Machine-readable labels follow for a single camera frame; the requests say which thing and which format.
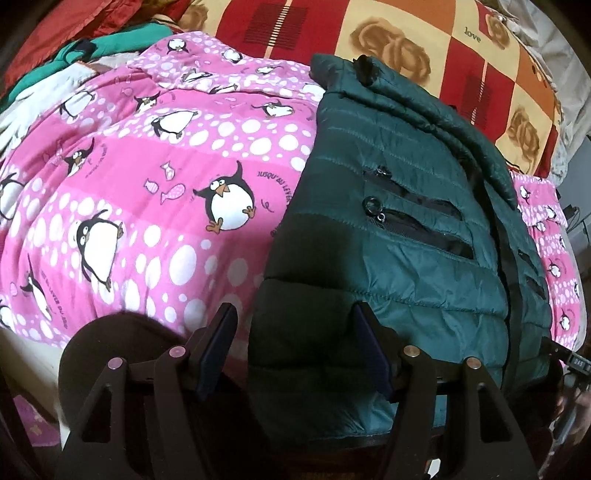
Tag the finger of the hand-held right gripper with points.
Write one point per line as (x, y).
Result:
(556, 350)

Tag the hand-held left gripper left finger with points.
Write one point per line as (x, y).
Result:
(217, 350)

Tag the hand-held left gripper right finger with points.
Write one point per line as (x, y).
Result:
(371, 355)

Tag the dark green puffer jacket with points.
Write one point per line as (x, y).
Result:
(392, 258)

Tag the pink penguin print blanket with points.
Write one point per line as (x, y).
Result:
(161, 207)

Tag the grey white bedding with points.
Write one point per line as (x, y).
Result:
(551, 60)

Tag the white printed cloth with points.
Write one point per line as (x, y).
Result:
(60, 87)

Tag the red orange checkered rose quilt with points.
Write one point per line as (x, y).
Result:
(415, 32)

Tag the red heart-shaped ruffled pillow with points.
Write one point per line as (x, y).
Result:
(69, 27)

